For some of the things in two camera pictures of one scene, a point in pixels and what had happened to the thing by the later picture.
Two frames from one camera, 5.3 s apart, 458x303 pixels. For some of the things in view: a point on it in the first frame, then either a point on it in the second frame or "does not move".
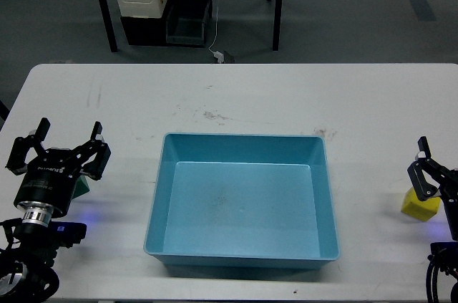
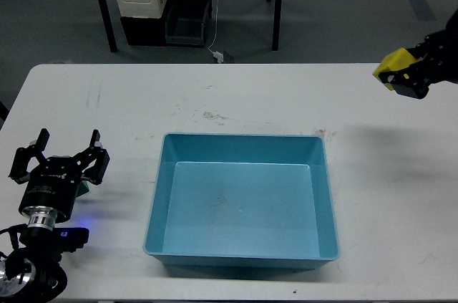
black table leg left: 104,5 does not move
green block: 82,187 does not move
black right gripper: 449,189 to 438,55
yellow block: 421,210 to 399,59
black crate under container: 147,31 does not move
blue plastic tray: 237,200 does not move
